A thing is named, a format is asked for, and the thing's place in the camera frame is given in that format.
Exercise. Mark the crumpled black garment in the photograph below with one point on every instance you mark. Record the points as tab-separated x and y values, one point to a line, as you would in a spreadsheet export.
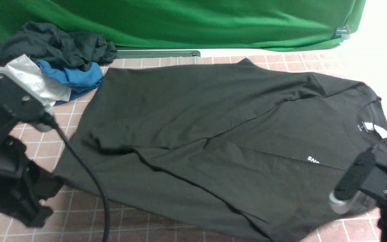
45	41

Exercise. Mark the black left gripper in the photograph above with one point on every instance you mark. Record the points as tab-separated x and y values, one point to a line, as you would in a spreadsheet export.
23	183

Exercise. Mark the green backdrop cloth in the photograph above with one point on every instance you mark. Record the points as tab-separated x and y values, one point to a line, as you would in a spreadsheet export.
275	25

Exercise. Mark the dark green metal rail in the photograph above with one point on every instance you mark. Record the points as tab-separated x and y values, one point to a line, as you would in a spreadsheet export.
122	54

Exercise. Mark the crumpled blue garment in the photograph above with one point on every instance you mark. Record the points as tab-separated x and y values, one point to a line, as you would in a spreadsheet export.
71	83

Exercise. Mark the crumpled white garment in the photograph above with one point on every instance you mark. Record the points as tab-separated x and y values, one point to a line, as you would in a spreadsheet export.
26	71

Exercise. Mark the blue binder clip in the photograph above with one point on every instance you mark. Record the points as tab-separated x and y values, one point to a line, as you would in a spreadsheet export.
342	32

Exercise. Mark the dark gray long-sleeved shirt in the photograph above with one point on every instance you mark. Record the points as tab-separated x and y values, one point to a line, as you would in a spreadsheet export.
234	148

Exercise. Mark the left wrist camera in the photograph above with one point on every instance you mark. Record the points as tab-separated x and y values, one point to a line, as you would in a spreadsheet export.
25	105

